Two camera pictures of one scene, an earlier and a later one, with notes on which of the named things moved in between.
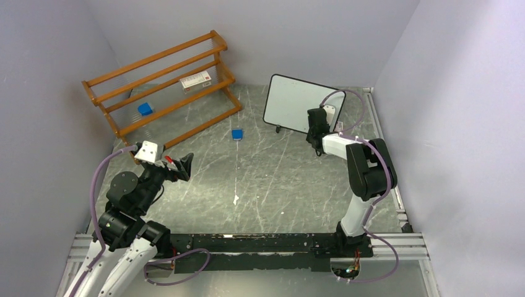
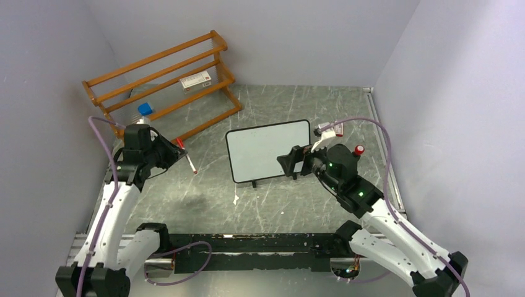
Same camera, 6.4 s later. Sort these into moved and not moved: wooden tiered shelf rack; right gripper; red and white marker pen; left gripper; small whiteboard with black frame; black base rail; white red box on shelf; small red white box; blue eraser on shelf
Moved: small whiteboard with black frame; red and white marker pen; left gripper; right gripper
Not moved: black base rail; small red white box; wooden tiered shelf rack; white red box on shelf; blue eraser on shelf
